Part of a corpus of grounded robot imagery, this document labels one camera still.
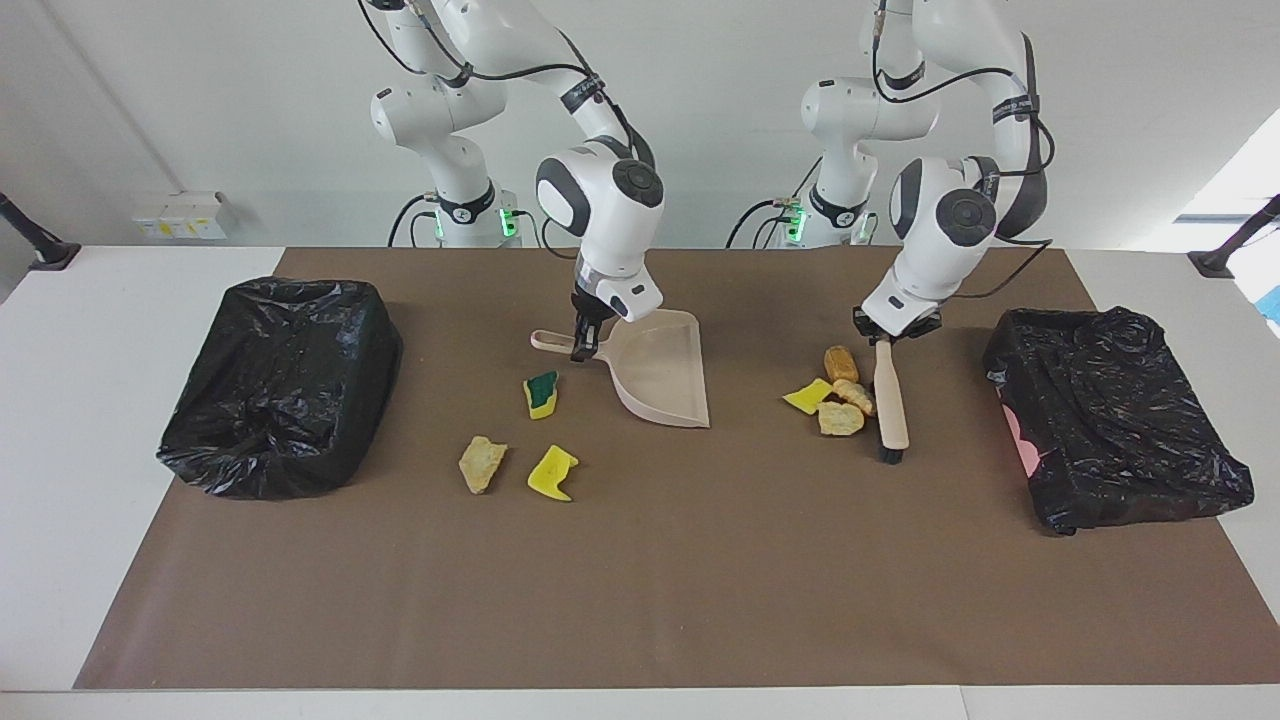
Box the beige brush with black bristles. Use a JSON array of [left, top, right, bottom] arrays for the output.
[[874, 338, 911, 464]]

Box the green and yellow sponge piece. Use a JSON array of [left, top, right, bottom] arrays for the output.
[[523, 371, 561, 421]]

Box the beige plastic dustpan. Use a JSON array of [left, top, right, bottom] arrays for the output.
[[530, 309, 711, 429]]

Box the yellow notched sponge piece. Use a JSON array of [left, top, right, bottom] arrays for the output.
[[527, 445, 580, 503]]

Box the black bag-lined pink bin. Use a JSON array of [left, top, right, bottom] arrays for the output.
[[983, 306, 1255, 537]]

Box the brown paper table mat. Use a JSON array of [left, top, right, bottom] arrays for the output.
[[75, 247, 1280, 691]]

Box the black left base cable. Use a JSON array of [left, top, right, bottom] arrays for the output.
[[727, 198, 801, 249]]

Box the black base cable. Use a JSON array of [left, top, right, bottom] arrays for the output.
[[387, 193, 441, 248], [727, 198, 801, 249]]

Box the black right base cable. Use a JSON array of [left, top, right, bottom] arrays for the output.
[[387, 193, 441, 248]]

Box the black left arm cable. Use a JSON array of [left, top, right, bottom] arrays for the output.
[[872, 0, 1056, 301]]

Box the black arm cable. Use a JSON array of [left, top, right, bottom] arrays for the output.
[[872, 0, 1056, 301], [357, 0, 656, 166]]

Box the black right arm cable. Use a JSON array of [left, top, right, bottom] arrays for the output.
[[357, 0, 656, 166]]

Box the black camera stand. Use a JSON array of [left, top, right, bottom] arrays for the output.
[[1188, 195, 1280, 279], [0, 192, 81, 272]]

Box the white wall socket box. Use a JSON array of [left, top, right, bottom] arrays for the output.
[[133, 192, 233, 241]]

